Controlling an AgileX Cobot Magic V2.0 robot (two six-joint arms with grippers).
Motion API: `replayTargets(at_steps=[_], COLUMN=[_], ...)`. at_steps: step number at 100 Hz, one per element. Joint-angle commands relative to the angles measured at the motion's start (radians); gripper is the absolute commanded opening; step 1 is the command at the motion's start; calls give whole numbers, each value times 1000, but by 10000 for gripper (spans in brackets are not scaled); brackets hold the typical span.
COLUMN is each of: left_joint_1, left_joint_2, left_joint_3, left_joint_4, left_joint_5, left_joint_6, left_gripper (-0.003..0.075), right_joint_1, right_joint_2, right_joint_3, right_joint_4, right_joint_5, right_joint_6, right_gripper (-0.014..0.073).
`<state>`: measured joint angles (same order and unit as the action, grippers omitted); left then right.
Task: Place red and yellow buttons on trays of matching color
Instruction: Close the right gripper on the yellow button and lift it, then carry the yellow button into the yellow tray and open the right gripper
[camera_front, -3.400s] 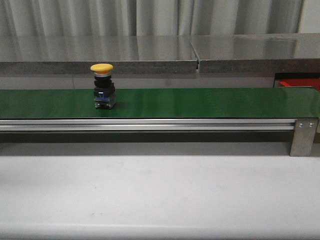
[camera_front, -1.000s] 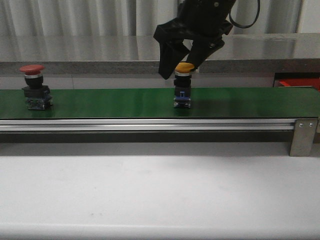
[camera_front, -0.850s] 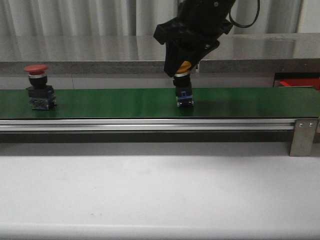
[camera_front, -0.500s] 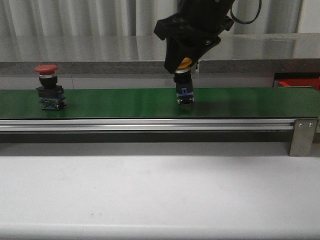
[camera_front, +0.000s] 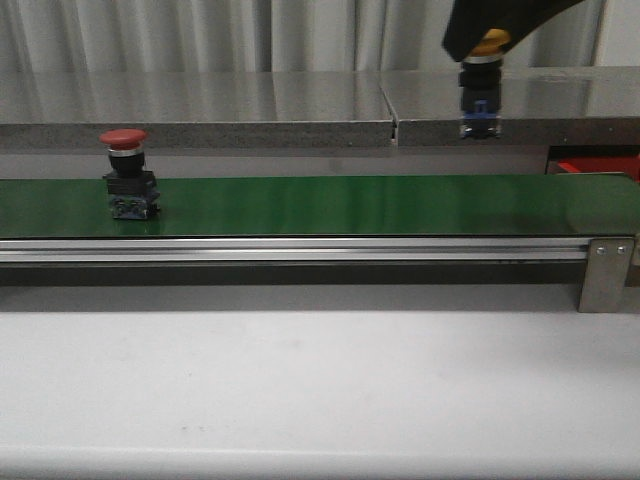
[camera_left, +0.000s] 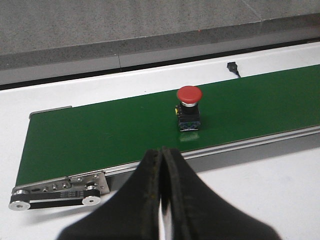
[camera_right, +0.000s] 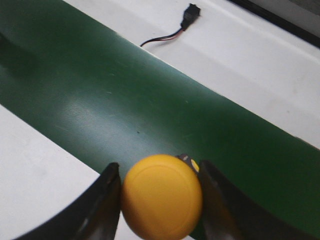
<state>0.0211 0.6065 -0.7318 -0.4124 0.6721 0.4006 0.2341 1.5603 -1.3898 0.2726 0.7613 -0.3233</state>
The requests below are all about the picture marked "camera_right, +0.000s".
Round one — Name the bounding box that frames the green conveyor belt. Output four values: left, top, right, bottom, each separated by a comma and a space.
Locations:
0, 0, 320, 238

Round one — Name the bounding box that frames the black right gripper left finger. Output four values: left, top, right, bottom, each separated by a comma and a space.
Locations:
17, 162, 121, 240

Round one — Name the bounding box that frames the black photoelectric sensor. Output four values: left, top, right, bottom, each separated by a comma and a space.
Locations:
180, 3, 201, 31

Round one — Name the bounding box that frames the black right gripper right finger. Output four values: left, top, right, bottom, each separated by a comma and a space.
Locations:
198, 160, 315, 240

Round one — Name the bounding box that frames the thin sensor cable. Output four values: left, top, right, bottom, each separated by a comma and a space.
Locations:
139, 26, 187, 48

